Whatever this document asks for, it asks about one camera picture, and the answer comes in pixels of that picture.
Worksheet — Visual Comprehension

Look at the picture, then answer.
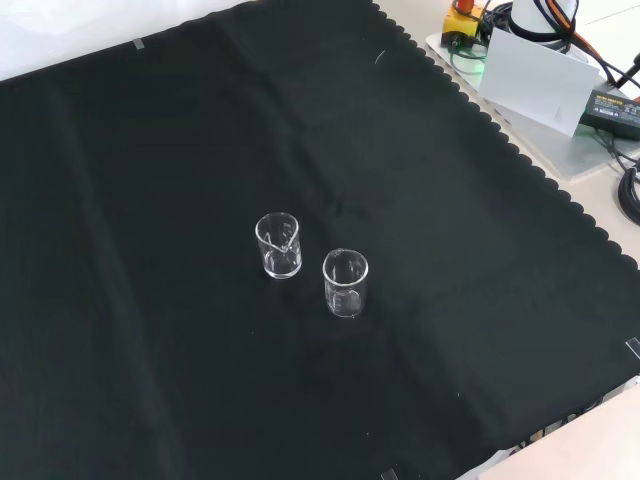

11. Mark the clear glass beaker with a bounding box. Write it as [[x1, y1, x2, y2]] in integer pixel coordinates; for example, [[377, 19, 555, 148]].
[[321, 248, 371, 319], [254, 211, 303, 280]]

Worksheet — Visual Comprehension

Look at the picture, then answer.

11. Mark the black bench cloth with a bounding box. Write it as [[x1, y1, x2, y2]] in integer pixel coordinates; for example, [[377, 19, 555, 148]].
[[0, 0, 640, 480]]

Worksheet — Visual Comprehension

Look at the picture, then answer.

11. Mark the yellow stop button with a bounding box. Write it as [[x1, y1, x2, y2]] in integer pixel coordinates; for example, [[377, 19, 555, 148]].
[[443, 0, 489, 51]]

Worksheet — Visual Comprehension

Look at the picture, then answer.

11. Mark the white card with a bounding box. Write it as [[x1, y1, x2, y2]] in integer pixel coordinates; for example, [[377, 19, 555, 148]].
[[478, 27, 601, 137]]

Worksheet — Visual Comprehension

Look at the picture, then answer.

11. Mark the black power adapter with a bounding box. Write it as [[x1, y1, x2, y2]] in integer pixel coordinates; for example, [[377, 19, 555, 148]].
[[578, 88, 640, 141]]

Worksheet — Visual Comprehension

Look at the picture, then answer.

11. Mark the pale board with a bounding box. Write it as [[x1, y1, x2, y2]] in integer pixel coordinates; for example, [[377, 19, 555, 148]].
[[474, 384, 640, 480]]

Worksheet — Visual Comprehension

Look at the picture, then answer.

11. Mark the green cable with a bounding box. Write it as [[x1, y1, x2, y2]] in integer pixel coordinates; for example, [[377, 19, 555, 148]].
[[448, 43, 489, 77]]

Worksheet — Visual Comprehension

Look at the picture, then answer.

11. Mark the grey metal base plate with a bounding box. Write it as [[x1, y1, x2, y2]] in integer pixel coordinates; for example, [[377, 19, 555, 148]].
[[424, 29, 640, 180]]

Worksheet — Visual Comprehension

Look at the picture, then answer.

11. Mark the black ribbed cable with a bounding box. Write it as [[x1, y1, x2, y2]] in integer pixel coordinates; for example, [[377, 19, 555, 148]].
[[617, 164, 640, 226]]

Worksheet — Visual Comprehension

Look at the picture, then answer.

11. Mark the orange cable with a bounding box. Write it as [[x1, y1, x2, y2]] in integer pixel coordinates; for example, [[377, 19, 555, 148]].
[[534, 0, 640, 104]]

